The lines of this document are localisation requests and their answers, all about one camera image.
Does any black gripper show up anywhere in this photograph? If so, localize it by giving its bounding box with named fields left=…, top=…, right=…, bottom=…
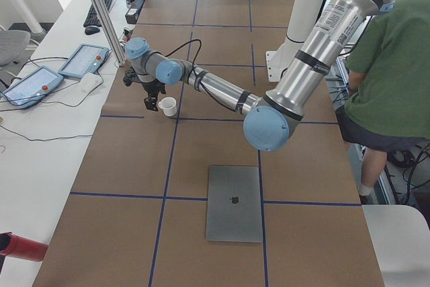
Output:
left=142, top=79, right=165, bottom=112

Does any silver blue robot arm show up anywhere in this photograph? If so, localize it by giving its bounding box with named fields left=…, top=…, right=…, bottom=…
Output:
left=123, top=0, right=394, bottom=151

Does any grey closed laptop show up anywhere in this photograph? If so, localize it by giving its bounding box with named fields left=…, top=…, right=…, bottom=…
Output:
left=206, top=165, right=263, bottom=243

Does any white folded cloth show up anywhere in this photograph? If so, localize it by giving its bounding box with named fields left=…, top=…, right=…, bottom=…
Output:
left=79, top=73, right=103, bottom=94

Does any blue teach pendant far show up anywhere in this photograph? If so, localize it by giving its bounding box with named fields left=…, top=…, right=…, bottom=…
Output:
left=58, top=44, right=110, bottom=79

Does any blue teach pendant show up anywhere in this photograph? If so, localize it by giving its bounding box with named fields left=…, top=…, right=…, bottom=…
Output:
left=58, top=44, right=110, bottom=79
left=1, top=66, right=64, bottom=109

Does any black computer mouse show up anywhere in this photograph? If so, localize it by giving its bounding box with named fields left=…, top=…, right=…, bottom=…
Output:
left=84, top=26, right=100, bottom=36

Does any black keyboard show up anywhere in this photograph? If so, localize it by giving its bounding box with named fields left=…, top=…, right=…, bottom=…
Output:
left=83, top=0, right=115, bottom=28

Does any blue teach pendant near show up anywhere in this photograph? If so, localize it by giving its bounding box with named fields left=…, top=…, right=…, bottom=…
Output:
left=1, top=66, right=64, bottom=109

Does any red bottle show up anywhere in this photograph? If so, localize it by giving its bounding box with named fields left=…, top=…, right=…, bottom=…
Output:
left=1, top=233, right=48, bottom=262

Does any person in green shirt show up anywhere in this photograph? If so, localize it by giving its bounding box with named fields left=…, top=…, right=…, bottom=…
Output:
left=335, top=0, right=429, bottom=204

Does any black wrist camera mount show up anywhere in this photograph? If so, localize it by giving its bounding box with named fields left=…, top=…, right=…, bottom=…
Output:
left=123, top=68, right=140, bottom=87

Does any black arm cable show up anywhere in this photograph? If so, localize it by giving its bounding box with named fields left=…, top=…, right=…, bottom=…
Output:
left=164, top=39, right=243, bottom=113

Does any aluminium frame post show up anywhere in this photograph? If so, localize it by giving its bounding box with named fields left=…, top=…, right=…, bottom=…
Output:
left=91, top=0, right=126, bottom=67

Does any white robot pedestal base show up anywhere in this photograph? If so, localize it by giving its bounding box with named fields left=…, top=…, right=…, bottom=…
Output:
left=265, top=0, right=337, bottom=83

